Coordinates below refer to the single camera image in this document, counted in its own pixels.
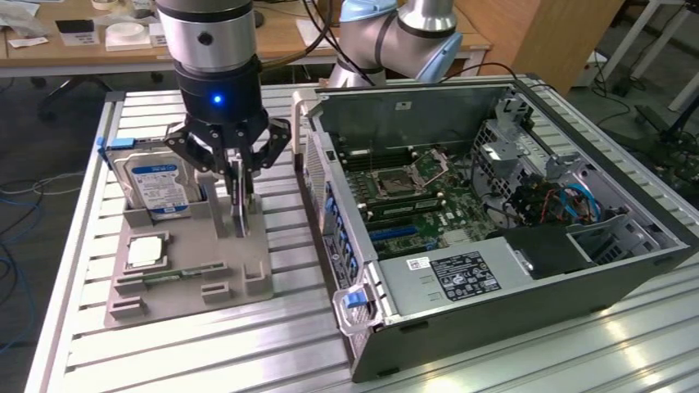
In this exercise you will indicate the plain white labelled box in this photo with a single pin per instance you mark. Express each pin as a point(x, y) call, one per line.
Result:
point(158, 39)

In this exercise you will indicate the black expansion slot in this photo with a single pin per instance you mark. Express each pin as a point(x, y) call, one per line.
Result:
point(390, 223)

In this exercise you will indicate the white tape roll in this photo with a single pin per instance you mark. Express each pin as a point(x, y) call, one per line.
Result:
point(103, 5)

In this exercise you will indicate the white table frame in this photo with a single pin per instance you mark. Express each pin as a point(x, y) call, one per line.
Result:
point(634, 41)

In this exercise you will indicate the CPU socket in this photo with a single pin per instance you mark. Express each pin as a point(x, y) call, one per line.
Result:
point(393, 182)

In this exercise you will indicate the RAM stick with white labels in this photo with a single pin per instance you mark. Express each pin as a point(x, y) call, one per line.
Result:
point(407, 208)

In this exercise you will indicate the wooden cabinet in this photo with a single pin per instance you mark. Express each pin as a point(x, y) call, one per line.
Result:
point(546, 41)

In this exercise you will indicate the hard disk with blue rails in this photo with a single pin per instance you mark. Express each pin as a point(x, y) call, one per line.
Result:
point(155, 184)

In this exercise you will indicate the white paper label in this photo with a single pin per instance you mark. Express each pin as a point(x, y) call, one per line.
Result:
point(27, 42)

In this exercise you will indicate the bare green RAM stick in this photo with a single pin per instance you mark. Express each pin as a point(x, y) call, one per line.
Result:
point(164, 277)

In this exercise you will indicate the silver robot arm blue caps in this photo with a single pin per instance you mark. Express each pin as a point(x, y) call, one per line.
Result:
point(207, 41)

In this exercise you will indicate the black office chair base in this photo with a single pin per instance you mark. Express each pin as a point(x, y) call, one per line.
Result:
point(66, 88)

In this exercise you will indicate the wooden desk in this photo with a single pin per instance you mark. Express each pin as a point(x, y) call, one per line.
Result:
point(55, 55)

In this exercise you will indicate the grey power supply with labels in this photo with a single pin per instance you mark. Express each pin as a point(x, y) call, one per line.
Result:
point(415, 286)

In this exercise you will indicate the blue expansion slot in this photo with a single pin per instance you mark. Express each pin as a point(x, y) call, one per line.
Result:
point(393, 233)

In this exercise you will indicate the grey parts rack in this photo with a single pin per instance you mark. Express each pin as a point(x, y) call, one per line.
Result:
point(207, 254)

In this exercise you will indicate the silver CPU chip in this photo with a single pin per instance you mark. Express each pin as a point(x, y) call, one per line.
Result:
point(144, 251)

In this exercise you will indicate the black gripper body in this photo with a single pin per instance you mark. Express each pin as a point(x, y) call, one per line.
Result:
point(218, 94)

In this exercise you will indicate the white box with round dish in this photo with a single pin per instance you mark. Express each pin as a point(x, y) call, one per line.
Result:
point(128, 41)

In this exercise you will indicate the silver socket cover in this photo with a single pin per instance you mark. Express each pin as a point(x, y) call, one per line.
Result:
point(437, 163)

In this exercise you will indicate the blue case latch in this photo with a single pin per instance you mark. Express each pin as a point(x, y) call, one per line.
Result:
point(355, 299)

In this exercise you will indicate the white paper stack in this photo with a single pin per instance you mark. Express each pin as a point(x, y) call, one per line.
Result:
point(314, 37)

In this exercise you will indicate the white box with black top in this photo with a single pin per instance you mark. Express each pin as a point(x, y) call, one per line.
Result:
point(76, 37)

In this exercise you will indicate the silver disk bay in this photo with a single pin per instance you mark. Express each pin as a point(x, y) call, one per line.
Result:
point(629, 229)

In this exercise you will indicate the green graphics card black fan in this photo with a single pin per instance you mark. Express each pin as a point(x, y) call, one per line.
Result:
point(240, 204)

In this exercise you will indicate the silver chipset heat sink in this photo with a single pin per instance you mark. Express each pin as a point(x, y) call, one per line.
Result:
point(455, 239)

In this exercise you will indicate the green motherboard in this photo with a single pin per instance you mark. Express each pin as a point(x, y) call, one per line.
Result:
point(437, 221)

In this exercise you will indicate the open black PC case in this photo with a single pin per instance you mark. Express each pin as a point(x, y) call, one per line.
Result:
point(491, 335)

